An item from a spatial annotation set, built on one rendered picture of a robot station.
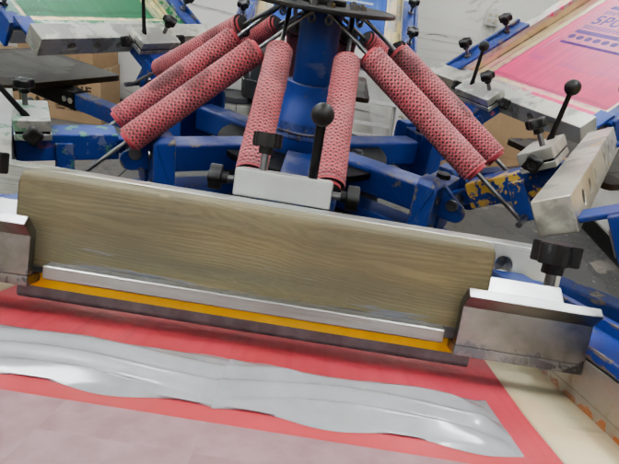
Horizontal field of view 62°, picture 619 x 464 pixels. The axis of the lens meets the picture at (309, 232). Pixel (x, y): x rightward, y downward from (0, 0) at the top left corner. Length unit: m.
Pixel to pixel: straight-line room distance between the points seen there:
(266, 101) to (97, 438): 0.68
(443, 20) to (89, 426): 4.35
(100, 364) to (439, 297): 0.24
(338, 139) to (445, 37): 3.72
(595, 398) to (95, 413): 0.32
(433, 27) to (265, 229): 4.17
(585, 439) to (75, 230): 0.38
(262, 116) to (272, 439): 0.64
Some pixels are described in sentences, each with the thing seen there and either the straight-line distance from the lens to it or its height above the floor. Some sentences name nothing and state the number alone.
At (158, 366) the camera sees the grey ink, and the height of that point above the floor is 1.14.
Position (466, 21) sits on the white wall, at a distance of 4.55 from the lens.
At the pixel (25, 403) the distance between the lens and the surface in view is 0.32.
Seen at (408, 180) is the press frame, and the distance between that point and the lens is 1.07.
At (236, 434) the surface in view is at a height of 1.15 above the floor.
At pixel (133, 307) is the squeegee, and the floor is 1.12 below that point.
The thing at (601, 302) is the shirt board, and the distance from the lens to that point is 1.06.
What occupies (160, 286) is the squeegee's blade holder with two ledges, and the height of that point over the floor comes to 1.15.
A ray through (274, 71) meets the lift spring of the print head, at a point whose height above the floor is 1.20.
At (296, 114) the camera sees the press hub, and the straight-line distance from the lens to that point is 1.12.
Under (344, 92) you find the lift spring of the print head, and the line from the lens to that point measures 0.91.
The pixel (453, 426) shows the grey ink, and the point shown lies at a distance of 0.34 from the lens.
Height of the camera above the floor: 1.37
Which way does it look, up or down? 27 degrees down
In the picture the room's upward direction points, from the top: 9 degrees clockwise
